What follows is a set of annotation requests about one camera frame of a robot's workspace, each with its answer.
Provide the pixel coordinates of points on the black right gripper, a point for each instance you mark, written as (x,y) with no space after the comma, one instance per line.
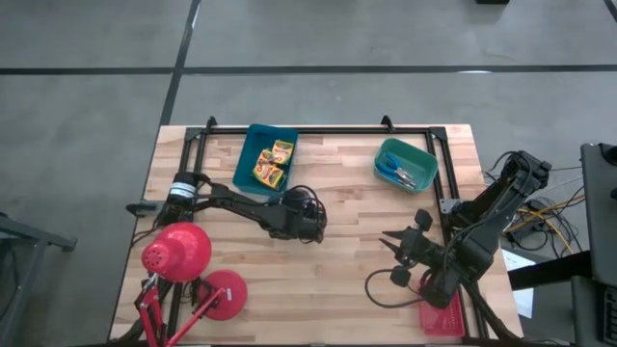
(419,250)

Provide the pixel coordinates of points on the blue plastic bin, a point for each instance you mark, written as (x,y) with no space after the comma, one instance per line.
(255,140)

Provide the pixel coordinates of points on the grey metal stand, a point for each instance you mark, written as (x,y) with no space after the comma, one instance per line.
(24,236)

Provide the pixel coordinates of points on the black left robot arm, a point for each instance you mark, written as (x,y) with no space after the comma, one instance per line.
(241,205)

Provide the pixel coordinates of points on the teal plastic bin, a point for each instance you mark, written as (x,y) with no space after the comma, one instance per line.
(419,161)

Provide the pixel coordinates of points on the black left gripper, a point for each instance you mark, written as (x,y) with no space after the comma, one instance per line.
(296,219)

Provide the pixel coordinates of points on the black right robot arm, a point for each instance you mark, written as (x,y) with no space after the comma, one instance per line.
(477,241)

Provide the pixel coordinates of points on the white paper sheet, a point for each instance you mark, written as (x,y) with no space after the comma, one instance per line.
(518,262)

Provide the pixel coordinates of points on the black desk beam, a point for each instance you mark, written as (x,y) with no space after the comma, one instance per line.
(549,272)

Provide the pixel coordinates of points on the black metal rig frame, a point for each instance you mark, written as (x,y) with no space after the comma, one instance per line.
(337,130)

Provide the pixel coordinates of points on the red desk lamp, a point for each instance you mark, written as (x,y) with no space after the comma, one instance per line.
(176,250)

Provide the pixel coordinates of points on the flat black box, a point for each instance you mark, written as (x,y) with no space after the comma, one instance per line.
(491,2)

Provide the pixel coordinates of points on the yellow Crayola crayon box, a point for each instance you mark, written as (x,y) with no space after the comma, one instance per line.
(269,177)
(263,161)
(283,152)

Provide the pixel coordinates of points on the red mesh basket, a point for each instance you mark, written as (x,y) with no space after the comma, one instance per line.
(443,323)

